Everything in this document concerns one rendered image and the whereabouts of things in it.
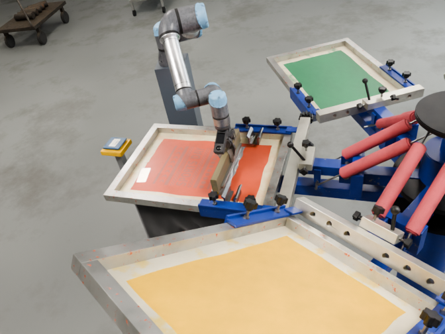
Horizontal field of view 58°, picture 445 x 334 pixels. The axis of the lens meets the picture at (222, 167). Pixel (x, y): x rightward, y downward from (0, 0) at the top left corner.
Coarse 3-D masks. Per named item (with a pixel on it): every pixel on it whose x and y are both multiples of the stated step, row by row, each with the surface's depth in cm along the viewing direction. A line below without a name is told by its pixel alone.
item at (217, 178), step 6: (234, 144) 196; (222, 156) 186; (228, 156) 189; (222, 162) 183; (228, 162) 190; (216, 168) 181; (222, 168) 182; (216, 174) 178; (222, 174) 183; (210, 180) 176; (216, 180) 175; (222, 180) 183; (216, 186) 177
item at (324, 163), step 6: (318, 162) 176; (324, 162) 175; (330, 162) 175; (336, 162) 174; (318, 168) 175; (324, 168) 174; (330, 168) 173; (336, 168) 172; (324, 174) 176; (330, 174) 175; (336, 174) 174
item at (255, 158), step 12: (168, 144) 218; (180, 144) 216; (192, 144) 215; (204, 144) 213; (252, 144) 207; (156, 156) 211; (252, 156) 199; (264, 156) 198; (240, 168) 194; (252, 168) 193
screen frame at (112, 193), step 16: (160, 128) 226; (176, 128) 223; (192, 128) 220; (208, 128) 218; (144, 144) 215; (128, 160) 206; (128, 176) 202; (272, 176) 181; (112, 192) 189; (128, 192) 187; (272, 192) 173; (176, 208) 179; (192, 208) 176
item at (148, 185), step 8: (152, 168) 204; (152, 176) 199; (240, 176) 189; (248, 176) 189; (256, 176) 188; (136, 184) 196; (144, 184) 195; (152, 184) 194; (160, 184) 194; (232, 184) 186; (248, 184) 184; (256, 184) 184; (168, 192) 188; (176, 192) 188; (184, 192) 187; (192, 192) 186; (200, 192) 185; (208, 192) 184; (248, 192) 181; (256, 192) 180; (232, 200) 178; (240, 200) 177
